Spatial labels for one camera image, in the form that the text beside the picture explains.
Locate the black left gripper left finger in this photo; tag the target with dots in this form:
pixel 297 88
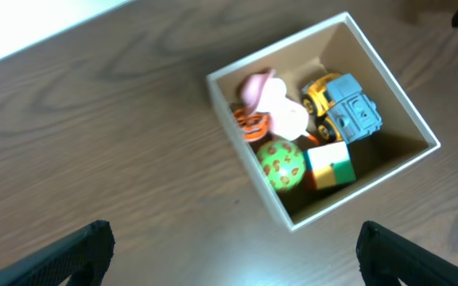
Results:
pixel 80 258

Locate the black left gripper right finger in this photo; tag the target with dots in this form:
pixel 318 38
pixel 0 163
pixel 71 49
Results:
pixel 386 258

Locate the colourful puzzle cube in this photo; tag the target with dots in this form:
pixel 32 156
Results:
pixel 329 166

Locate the green ball with red numbers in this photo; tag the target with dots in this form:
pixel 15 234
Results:
pixel 283 164

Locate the yellow grey toy truck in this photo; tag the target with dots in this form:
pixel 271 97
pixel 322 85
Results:
pixel 341 110

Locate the orange plastic cage ball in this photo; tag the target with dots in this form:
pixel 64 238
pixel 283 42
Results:
pixel 253 126

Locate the pink white duck toy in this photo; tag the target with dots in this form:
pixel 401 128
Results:
pixel 266 93

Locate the white cardboard box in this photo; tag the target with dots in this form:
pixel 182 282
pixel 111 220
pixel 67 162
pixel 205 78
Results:
pixel 333 45

